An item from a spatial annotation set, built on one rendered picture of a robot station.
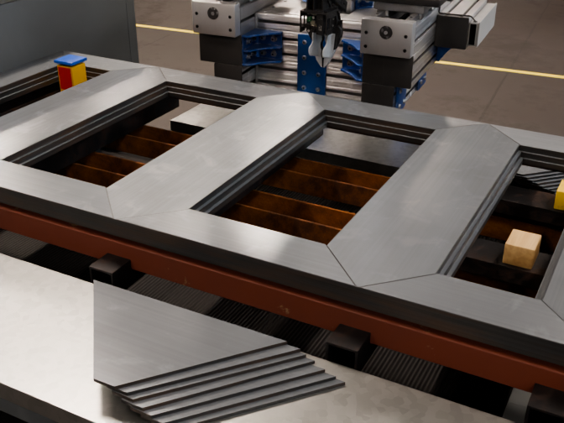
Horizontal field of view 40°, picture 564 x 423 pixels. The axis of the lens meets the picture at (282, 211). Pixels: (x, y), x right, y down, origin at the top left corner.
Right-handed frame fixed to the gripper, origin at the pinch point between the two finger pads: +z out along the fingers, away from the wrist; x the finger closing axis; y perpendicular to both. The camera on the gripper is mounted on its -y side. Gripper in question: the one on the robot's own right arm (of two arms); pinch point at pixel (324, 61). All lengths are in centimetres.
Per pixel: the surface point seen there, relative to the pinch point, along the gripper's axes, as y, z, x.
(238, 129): 37.9, 5.5, -2.7
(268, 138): 39.4, 5.5, 5.6
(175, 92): 18.7, 7.8, -32.7
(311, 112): 21.2, 5.5, 6.8
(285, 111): 23.0, 5.5, 1.0
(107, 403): 111, 15, 20
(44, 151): 63, 8, -35
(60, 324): 100, 15, 1
